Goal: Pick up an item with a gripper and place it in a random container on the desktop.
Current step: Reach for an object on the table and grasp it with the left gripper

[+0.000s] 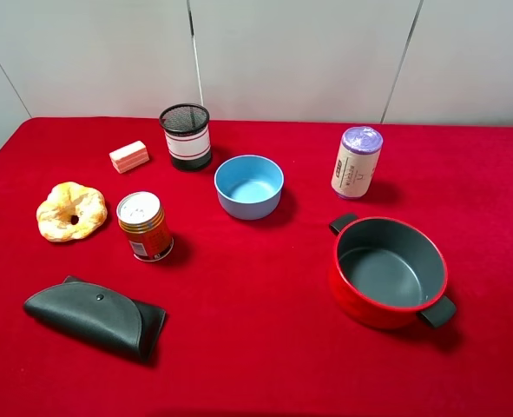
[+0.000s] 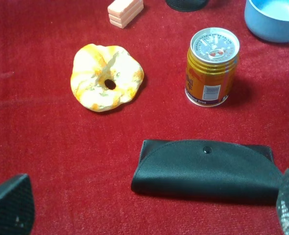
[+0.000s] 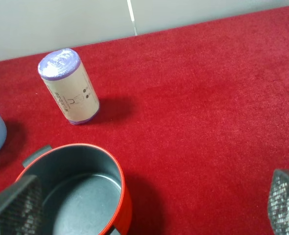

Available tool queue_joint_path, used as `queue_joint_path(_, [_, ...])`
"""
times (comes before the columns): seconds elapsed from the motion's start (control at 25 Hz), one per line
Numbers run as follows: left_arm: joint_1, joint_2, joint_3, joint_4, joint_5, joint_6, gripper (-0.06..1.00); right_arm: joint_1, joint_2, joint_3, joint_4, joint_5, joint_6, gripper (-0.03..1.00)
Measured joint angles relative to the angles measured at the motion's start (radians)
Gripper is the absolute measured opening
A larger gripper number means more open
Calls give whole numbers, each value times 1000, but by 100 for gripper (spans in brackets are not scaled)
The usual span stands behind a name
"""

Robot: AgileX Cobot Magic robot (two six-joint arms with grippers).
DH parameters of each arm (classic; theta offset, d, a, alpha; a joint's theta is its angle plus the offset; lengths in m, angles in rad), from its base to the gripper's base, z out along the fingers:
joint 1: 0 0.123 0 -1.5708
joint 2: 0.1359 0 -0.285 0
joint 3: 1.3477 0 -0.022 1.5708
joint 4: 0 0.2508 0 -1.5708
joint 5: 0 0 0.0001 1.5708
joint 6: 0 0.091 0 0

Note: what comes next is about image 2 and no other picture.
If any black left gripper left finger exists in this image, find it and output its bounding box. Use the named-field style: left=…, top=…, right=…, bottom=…
left=0, top=174, right=35, bottom=235

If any gold energy drink can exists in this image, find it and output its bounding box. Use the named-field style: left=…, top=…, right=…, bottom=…
left=185, top=27, right=240, bottom=107

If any black leather glasses pouch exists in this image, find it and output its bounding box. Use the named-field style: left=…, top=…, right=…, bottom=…
left=131, top=140, right=283, bottom=204

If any red tablecloth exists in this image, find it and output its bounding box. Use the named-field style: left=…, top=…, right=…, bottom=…
left=0, top=0, right=289, bottom=235

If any light blue bowl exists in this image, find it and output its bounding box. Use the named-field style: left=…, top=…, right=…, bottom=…
left=244, top=0, right=289, bottom=43

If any black mesh pen holder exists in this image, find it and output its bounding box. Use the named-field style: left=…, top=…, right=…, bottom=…
left=166, top=0, right=209, bottom=12

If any pink white eraser block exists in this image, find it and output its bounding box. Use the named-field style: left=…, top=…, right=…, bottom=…
left=108, top=0, right=144, bottom=28

